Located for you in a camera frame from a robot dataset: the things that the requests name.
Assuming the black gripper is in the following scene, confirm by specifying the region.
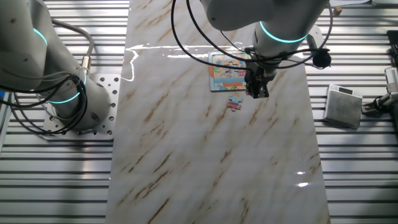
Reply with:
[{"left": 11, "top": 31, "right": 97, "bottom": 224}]
[{"left": 244, "top": 63, "right": 276, "bottom": 100}]

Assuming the colourful puzzle piece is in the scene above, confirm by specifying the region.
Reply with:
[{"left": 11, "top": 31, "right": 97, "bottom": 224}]
[{"left": 226, "top": 93, "right": 244, "bottom": 112}]

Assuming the vehicle picture puzzle board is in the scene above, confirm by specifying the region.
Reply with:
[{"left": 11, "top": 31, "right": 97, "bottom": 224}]
[{"left": 207, "top": 50, "right": 252, "bottom": 92}]

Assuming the silver digital scale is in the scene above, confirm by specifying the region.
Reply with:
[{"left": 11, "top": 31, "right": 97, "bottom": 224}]
[{"left": 323, "top": 83, "right": 364, "bottom": 130}]

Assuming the marble pattern board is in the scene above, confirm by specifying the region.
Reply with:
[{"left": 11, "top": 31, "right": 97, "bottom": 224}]
[{"left": 104, "top": 0, "right": 331, "bottom": 224}]

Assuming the black box-shaped device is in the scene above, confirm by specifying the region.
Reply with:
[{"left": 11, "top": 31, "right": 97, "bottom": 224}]
[{"left": 386, "top": 30, "right": 398, "bottom": 68}]

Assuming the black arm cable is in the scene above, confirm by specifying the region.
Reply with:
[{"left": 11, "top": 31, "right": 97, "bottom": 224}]
[{"left": 170, "top": 0, "right": 334, "bottom": 72}]

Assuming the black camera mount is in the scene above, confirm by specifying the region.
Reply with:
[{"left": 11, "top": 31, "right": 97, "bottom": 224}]
[{"left": 361, "top": 95, "right": 389, "bottom": 118}]

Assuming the small silver camera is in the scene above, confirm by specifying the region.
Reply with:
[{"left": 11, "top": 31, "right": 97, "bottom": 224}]
[{"left": 384, "top": 67, "right": 398, "bottom": 103}]

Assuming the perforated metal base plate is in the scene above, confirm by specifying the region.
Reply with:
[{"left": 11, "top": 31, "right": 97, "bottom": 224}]
[{"left": 42, "top": 73, "right": 121, "bottom": 141}]

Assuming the black cable bundle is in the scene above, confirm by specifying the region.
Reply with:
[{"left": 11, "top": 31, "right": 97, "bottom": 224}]
[{"left": 0, "top": 73, "right": 88, "bottom": 136}]

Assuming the thick grey cable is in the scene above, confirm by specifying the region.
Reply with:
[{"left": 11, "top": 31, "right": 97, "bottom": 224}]
[{"left": 51, "top": 18, "right": 95, "bottom": 76}]

